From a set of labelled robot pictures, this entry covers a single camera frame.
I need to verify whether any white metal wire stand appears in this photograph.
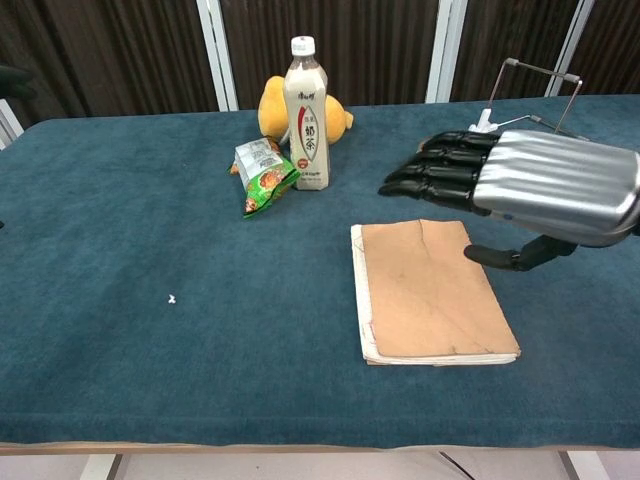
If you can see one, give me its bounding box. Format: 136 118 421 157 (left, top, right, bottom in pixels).
468 57 592 142

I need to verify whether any white vertical post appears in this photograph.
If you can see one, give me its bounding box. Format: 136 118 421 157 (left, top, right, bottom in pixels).
543 0 596 98
424 0 469 105
195 0 240 112

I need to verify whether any yellow plush toy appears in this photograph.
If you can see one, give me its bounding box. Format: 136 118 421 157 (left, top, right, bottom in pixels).
257 74 355 147

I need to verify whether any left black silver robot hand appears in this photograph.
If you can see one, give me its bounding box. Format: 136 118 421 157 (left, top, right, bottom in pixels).
0 64 32 99

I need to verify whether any white metal frame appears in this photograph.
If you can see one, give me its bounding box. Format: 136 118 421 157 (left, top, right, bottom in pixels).
0 98 25 150

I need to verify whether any milk tea plastic bottle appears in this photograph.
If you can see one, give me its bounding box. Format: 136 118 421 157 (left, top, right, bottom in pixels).
282 35 331 192

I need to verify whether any blue table cloth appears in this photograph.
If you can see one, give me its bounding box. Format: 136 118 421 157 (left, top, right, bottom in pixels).
0 94 640 447

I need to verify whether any green snack packet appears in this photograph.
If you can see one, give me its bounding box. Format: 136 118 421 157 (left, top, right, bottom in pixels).
228 137 301 220

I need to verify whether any brown pleated curtain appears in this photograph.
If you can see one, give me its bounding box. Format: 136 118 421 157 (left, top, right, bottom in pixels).
0 0 640 119

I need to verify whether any spiral notebook with brown cover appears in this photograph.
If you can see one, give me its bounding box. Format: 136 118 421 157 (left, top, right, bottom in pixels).
350 218 522 367

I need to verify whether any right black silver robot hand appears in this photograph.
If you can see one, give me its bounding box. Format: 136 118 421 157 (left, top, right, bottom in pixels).
378 129 640 273

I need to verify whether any white table leg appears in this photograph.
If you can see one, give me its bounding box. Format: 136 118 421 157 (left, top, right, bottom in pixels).
557 451 602 480
79 452 124 480

